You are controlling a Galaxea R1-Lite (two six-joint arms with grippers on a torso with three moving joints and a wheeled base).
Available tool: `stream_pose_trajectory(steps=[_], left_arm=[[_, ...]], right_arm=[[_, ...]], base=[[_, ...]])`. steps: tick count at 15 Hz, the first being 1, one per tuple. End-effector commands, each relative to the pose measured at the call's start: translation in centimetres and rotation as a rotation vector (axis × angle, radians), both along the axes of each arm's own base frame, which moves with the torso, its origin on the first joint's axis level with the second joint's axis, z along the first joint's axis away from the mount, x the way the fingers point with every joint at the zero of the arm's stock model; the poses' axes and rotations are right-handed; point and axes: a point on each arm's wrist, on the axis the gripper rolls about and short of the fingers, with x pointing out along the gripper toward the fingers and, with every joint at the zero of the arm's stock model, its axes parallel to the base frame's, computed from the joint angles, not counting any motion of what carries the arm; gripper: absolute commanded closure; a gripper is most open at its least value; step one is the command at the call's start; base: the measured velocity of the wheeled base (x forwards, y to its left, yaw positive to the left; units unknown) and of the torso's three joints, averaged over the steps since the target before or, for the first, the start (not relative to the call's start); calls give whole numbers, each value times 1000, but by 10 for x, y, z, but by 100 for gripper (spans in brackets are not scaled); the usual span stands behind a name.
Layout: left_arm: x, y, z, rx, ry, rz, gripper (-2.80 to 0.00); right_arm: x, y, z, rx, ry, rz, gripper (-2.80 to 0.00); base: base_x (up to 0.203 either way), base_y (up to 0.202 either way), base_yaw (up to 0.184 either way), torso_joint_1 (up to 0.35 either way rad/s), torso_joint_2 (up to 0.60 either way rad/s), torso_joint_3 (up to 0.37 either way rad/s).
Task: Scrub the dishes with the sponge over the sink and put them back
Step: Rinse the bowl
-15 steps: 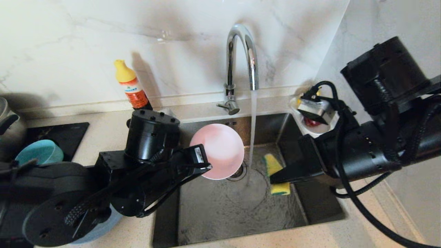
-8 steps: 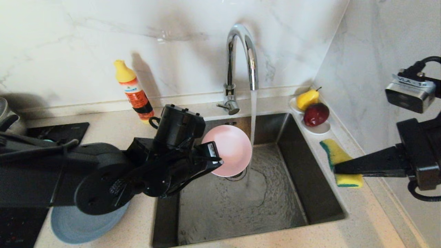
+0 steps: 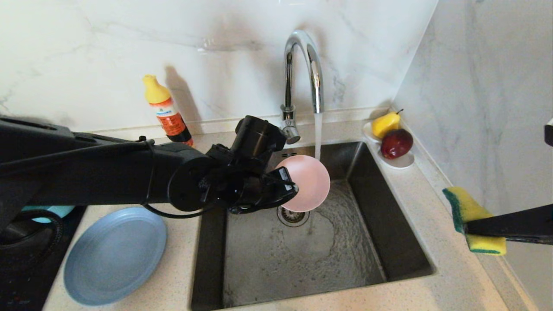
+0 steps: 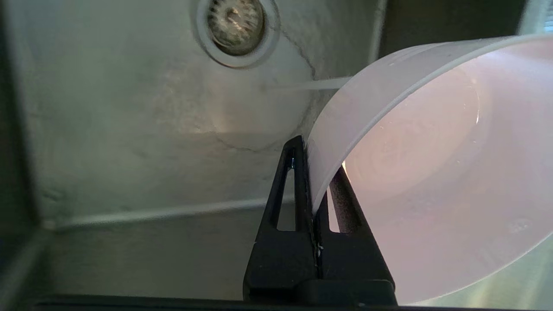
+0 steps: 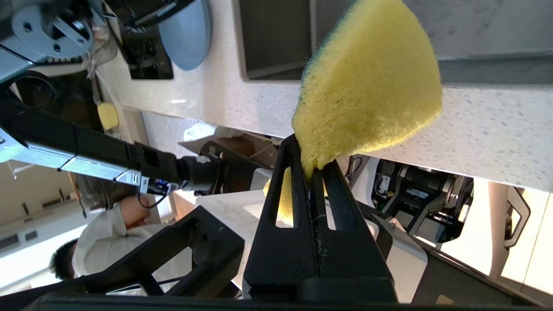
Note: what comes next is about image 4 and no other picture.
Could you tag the metal sink drain strainer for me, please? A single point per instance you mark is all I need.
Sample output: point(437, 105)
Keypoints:
point(235, 26)

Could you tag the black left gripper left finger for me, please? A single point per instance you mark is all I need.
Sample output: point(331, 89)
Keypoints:
point(281, 259)

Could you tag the pink plastic bowl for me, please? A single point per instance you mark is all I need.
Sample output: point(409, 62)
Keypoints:
point(432, 172)

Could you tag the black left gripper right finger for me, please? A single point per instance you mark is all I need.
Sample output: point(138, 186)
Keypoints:
point(350, 259)

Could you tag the stainless steel sink basin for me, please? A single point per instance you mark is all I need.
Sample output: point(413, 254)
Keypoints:
point(108, 129)

